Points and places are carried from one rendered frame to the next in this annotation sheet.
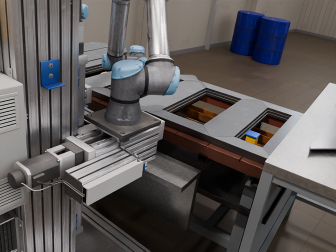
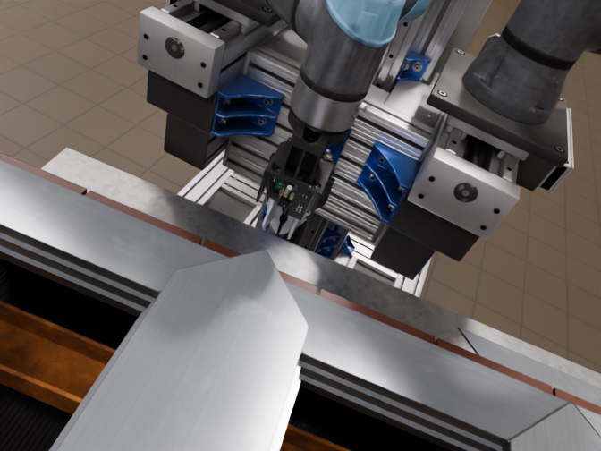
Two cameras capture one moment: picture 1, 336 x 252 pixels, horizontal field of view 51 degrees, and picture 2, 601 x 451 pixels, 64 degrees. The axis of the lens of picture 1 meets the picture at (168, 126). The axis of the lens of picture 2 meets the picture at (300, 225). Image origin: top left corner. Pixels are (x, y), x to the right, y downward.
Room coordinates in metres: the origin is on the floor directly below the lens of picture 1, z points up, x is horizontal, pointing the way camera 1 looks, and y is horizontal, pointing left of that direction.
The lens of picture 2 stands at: (2.17, 0.00, 1.35)
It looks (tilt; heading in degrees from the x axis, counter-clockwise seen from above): 44 degrees down; 152
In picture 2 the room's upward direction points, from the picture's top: 22 degrees clockwise
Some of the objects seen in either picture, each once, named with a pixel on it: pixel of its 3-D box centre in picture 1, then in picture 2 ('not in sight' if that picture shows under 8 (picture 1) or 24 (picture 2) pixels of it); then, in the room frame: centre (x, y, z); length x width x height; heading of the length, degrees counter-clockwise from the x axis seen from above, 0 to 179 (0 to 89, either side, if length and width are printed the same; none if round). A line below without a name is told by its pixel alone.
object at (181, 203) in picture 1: (101, 158); not in sight; (1.84, 0.38, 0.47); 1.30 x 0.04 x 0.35; 61
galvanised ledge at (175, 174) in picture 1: (93, 136); (362, 322); (1.77, 0.41, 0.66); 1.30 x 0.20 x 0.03; 61
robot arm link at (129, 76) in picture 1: (128, 78); not in sight; (1.29, 0.18, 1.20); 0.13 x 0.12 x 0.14; 110
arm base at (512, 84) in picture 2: not in sight; (522, 69); (1.58, 0.59, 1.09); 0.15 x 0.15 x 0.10
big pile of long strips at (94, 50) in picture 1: (85, 54); not in sight; (2.84, 0.76, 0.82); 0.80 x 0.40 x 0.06; 151
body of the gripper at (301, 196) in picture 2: not in sight; (304, 160); (1.75, 0.20, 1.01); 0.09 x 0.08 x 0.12; 151
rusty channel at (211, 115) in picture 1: (185, 108); not in sight; (2.29, -0.10, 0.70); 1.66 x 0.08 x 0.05; 61
